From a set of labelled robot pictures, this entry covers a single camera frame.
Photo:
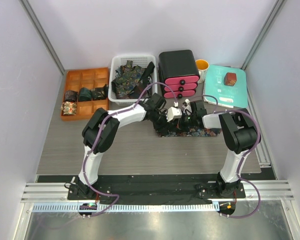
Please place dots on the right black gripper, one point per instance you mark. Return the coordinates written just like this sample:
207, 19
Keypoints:
182, 125

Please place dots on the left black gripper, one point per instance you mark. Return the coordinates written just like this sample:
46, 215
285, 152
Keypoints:
165, 126

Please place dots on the navy floral silk tie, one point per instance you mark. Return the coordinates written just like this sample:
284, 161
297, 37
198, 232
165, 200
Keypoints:
190, 132

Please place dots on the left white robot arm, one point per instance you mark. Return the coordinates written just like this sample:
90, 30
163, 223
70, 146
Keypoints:
100, 132

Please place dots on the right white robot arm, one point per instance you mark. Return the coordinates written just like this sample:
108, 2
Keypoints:
240, 133

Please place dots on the dark red patterned tie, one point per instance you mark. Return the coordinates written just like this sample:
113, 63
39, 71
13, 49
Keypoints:
138, 92

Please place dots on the teal book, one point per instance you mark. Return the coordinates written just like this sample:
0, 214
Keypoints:
227, 96

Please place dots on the black tie in basket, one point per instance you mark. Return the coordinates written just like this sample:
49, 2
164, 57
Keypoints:
148, 71

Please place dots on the black pink drawer organizer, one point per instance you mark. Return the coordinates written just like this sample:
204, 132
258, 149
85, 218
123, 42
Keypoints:
178, 71

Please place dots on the red brown small box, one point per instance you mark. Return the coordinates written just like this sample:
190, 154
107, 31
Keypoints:
230, 79

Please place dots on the white mug yellow inside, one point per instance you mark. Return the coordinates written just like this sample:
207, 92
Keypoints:
202, 66

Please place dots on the green paisley tie in basket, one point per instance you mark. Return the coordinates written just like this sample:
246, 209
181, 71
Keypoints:
126, 78

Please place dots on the rolled black dotted tie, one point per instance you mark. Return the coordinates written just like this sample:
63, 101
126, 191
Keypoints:
99, 93

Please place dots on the rolled dark green tie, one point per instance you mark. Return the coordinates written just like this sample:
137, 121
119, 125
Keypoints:
84, 95

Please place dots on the orange wooden divided tray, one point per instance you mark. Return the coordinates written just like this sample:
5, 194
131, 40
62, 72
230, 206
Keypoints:
89, 78

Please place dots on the rolled cream floral tie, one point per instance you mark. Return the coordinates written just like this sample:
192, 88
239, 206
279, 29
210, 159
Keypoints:
68, 108

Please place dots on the rolled brown patterned tie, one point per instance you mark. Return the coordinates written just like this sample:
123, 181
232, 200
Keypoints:
70, 96

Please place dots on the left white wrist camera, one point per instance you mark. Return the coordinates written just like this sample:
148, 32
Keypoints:
173, 113

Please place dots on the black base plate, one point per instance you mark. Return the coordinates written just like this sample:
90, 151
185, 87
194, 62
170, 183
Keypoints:
156, 189

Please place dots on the white slotted cable duct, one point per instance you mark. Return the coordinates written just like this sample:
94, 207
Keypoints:
80, 207

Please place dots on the aluminium frame rail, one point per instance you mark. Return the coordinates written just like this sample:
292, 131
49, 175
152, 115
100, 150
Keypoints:
269, 190

